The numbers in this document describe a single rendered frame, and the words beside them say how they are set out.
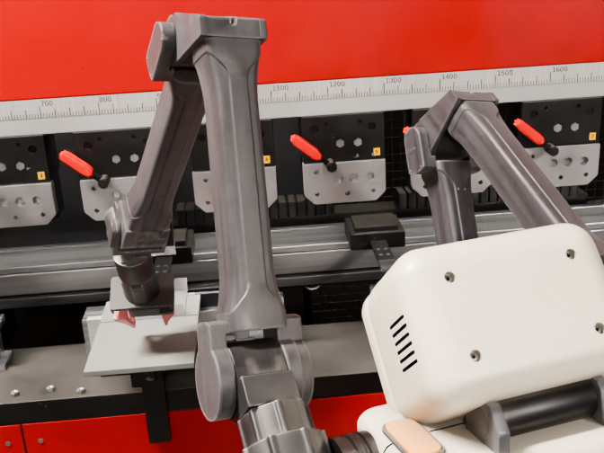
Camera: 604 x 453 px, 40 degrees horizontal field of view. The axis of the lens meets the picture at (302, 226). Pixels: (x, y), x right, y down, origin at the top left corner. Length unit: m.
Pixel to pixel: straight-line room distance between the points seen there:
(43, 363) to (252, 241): 0.95
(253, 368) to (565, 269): 0.31
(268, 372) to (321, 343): 0.84
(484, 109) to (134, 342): 0.71
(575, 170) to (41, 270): 1.14
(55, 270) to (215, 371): 1.12
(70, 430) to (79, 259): 0.44
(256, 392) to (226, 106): 0.29
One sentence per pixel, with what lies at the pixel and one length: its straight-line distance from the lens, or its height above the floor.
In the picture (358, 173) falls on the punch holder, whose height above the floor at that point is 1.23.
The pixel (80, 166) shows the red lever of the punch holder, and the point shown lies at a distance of 1.47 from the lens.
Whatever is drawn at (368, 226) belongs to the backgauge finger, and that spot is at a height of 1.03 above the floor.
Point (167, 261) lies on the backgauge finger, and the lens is 1.77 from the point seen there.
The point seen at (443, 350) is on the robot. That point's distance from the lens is 0.72.
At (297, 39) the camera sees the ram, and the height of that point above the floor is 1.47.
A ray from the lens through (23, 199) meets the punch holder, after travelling 1.55.
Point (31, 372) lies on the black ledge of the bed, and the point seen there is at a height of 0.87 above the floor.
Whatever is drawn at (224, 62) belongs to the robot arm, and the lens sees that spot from 0.87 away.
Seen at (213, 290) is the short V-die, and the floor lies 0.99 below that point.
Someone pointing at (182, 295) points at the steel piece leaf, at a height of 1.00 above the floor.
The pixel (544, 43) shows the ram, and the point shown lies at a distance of 1.54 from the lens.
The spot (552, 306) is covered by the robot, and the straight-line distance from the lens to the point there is 0.77.
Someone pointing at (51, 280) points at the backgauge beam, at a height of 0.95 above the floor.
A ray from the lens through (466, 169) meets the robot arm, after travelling 1.24.
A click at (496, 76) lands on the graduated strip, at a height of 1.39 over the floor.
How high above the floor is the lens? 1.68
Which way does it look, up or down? 21 degrees down
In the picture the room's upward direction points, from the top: 3 degrees counter-clockwise
